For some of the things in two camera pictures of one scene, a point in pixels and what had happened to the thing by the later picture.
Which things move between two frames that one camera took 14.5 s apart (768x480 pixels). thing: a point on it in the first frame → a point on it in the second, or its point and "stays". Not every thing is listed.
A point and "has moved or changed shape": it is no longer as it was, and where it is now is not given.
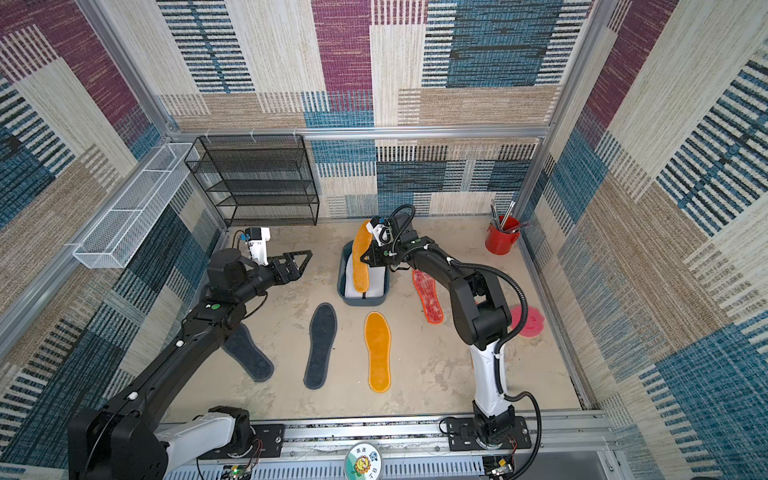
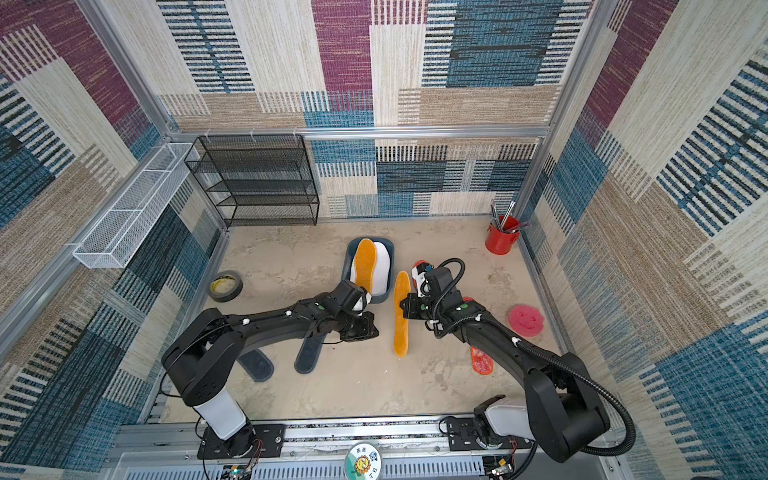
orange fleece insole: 361,239 has moved or changed shape
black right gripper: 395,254 → 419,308
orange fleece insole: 377,339 → 403,286
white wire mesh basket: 114,240 stays
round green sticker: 363,461 stays
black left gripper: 293,273 → 368,331
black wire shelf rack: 257,180 stays
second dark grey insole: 241,346 stays
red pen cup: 501,234 stays
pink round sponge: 534,322 stays
